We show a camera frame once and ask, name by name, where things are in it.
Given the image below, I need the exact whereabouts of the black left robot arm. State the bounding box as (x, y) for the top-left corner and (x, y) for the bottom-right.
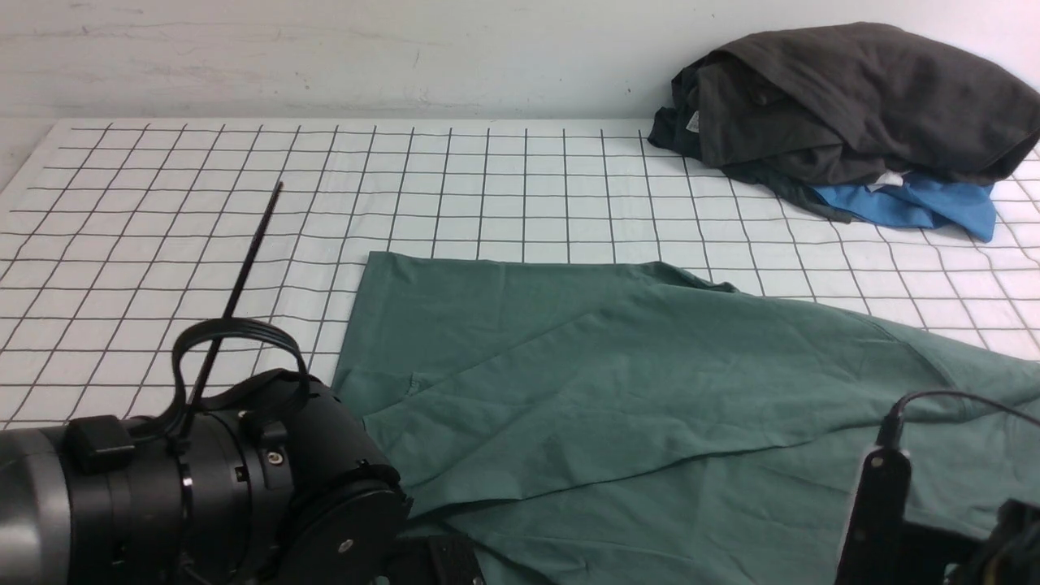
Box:
(1, 370), (412, 584)

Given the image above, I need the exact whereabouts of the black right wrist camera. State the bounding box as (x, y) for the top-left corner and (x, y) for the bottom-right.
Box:
(834, 447), (912, 584)

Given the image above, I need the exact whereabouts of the black cable tie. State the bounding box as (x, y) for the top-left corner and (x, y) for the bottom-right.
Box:
(177, 180), (284, 441)

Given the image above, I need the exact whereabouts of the black camera cable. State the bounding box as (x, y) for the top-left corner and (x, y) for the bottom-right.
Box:
(876, 390), (1040, 449)
(168, 317), (311, 423)

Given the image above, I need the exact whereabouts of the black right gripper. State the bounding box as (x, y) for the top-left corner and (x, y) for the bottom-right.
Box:
(947, 500), (1039, 584)

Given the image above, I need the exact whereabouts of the dark grey garment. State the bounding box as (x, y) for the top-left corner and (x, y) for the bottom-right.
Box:
(648, 23), (1039, 223)

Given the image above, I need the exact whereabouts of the white grid-pattern table cloth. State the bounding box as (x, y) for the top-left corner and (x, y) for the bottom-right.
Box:
(1, 119), (1039, 429)

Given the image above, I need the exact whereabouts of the black right camera cable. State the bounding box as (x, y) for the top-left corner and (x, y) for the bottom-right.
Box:
(876, 390), (1040, 449)

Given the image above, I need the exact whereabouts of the green long-sleeve top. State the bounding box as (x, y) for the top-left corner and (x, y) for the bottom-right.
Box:
(333, 252), (1039, 584)

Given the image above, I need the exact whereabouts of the blue garment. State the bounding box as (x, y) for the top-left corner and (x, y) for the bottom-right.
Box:
(811, 173), (998, 243)

